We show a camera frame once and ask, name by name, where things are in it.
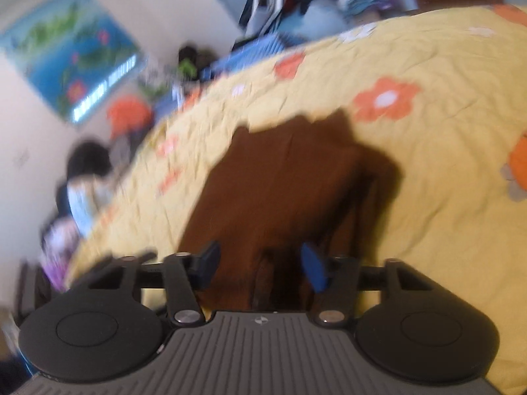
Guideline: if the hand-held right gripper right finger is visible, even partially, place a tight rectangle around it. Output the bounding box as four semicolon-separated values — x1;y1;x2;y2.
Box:
300;242;438;329

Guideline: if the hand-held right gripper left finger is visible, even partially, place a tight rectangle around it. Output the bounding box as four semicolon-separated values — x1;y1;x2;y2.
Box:
84;241;222;329

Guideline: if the brown knit garment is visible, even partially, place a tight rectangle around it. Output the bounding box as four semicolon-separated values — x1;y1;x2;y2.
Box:
177;109;406;314

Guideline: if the light blue cloth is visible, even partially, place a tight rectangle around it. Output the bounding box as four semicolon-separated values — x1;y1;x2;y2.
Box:
66;177;117;236

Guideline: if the yellow floral blanket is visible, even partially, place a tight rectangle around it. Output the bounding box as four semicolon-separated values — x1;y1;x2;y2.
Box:
66;4;527;395

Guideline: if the purple cloth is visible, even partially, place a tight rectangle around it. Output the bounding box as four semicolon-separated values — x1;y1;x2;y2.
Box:
40;217;82;294

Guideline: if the black cloth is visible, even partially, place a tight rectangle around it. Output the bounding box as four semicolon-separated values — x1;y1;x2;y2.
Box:
65;141;115;182

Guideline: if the orange cloth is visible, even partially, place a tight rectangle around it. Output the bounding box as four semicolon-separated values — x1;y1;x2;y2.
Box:
107;94;154;140

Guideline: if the green cloth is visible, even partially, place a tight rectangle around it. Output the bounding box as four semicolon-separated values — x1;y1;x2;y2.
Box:
138;55;199;96

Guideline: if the dark cloth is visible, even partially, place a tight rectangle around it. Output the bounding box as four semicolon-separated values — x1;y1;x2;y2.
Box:
177;44;220;80

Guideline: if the blue bed sheet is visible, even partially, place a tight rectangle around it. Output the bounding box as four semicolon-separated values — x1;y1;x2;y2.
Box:
154;33;306;113

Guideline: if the blue landscape wall poster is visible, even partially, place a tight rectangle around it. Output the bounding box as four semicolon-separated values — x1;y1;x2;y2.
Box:
0;0;144;125

